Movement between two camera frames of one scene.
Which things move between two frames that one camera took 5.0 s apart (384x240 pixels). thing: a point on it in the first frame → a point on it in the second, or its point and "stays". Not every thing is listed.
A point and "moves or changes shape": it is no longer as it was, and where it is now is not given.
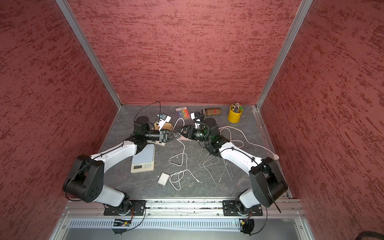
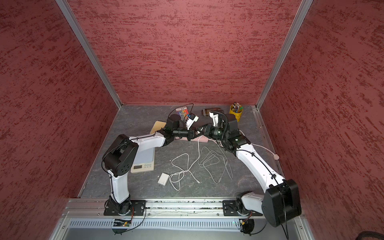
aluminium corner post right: x=296 y=24 stays
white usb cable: x=183 y=126 moves or changes shape
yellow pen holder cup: x=235 y=112 stays
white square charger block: x=163 y=179 stays
